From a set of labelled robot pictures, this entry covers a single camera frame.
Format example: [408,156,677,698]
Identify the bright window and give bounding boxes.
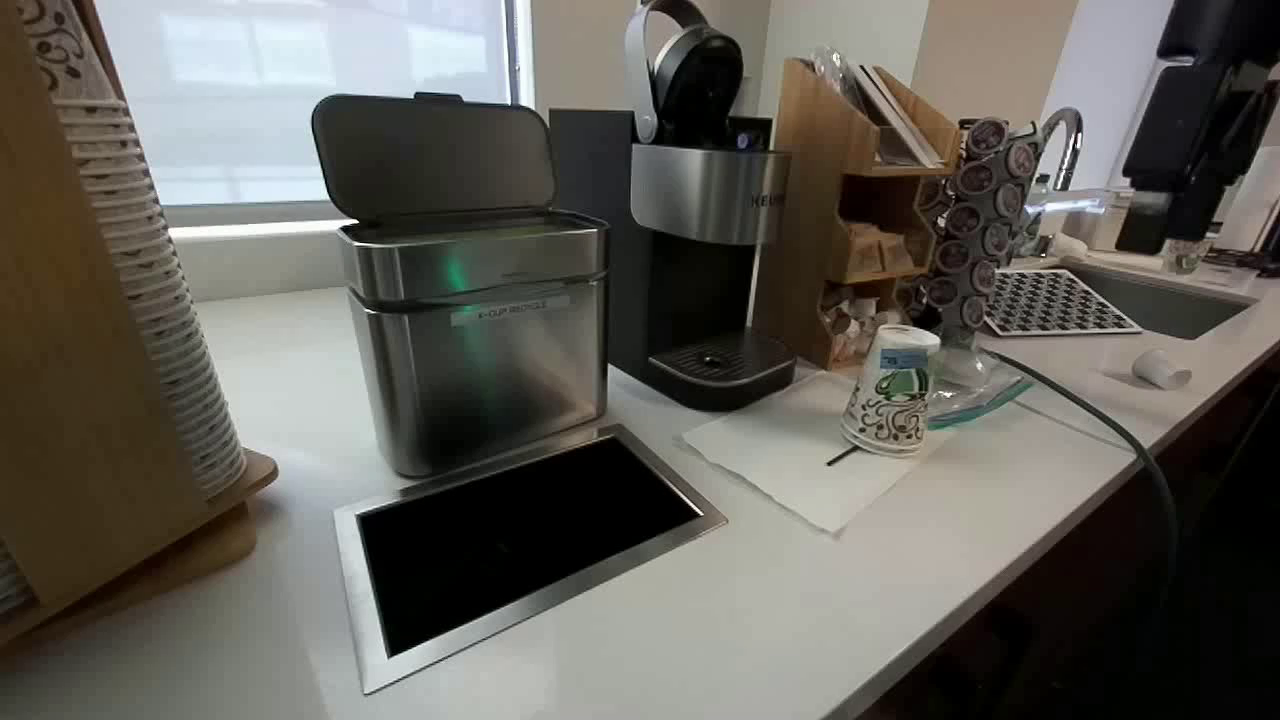
[91,0,536,223]

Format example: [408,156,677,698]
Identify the wooden cup dispenser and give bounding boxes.
[0,0,283,653]

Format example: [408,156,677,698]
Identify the chrome faucet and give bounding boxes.
[1026,104,1154,223]

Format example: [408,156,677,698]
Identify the black silver coffee machine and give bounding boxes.
[544,0,800,415]

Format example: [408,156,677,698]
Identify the steel framed counter opening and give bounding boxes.
[333,418,723,698]

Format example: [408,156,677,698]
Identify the paper packets stack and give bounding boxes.
[812,46,953,170]

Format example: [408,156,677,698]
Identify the small white cylinder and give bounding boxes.
[1133,347,1198,391]

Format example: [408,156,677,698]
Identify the clear zip plastic bag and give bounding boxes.
[917,336,1037,433]

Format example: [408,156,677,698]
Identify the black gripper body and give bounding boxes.
[1117,56,1271,255]

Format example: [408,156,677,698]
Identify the white paper napkin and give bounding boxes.
[677,364,935,540]

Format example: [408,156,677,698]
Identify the wooden knife block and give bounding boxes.
[751,53,965,370]

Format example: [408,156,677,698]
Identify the dark power cable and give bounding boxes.
[975,347,1185,617]

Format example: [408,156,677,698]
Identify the stainless steel trash bin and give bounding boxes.
[309,89,614,479]

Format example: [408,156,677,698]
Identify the steel sink basin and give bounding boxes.
[1066,253,1264,343]

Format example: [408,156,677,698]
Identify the tall paper cup stack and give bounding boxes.
[11,0,252,503]

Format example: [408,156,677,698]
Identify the dark counter base cabinet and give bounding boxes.
[852,350,1280,720]

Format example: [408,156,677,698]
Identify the printed paper coffee cups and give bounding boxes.
[839,321,946,454]

